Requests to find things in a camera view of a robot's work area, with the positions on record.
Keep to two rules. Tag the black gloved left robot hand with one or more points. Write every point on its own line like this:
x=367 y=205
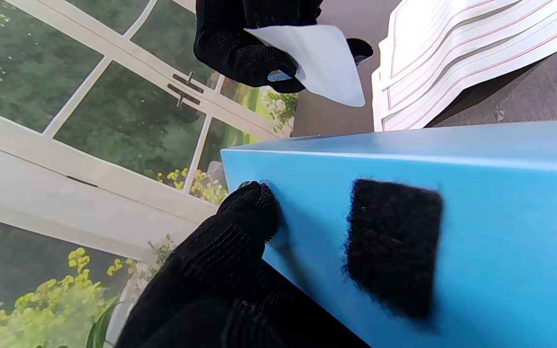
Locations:
x=211 y=290

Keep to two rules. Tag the black velcro patch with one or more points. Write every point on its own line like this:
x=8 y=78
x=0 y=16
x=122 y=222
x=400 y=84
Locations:
x=392 y=246

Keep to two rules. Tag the white peeled label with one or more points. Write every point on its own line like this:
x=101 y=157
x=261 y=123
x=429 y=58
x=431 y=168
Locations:
x=322 y=63

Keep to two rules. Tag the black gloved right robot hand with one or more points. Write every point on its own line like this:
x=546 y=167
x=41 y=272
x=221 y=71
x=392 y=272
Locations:
x=240 y=43

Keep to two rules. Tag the garden window backdrop banner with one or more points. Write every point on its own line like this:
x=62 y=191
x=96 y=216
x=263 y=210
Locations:
x=114 y=121

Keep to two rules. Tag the blue file box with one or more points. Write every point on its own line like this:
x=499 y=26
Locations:
x=501 y=217

